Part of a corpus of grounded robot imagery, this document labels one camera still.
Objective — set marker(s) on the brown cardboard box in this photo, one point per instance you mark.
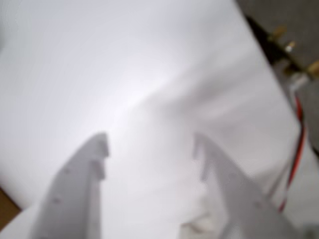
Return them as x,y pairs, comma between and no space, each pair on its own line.
6,206

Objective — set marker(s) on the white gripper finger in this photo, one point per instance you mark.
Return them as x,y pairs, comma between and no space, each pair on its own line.
74,199
236,199

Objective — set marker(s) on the controller board gold connectors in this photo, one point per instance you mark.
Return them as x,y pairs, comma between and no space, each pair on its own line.
291,57

